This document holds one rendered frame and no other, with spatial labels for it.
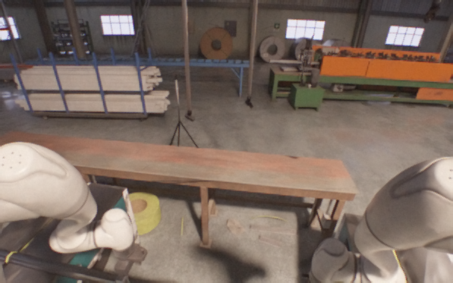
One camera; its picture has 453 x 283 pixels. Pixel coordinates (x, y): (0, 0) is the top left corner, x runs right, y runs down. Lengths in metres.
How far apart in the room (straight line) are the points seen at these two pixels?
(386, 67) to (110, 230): 6.79
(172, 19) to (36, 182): 13.63
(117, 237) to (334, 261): 0.77
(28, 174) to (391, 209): 0.56
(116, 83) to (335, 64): 4.97
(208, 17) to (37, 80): 9.86
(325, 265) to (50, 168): 0.82
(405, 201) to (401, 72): 6.94
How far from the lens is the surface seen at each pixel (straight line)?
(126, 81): 4.68
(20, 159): 0.46
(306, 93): 5.54
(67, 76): 5.20
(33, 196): 0.47
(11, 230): 1.96
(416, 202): 0.40
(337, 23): 14.85
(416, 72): 7.56
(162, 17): 14.09
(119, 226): 0.97
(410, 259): 1.76
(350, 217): 1.81
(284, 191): 1.81
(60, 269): 1.54
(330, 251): 0.88
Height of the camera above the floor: 1.89
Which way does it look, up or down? 29 degrees down
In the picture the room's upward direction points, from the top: 2 degrees clockwise
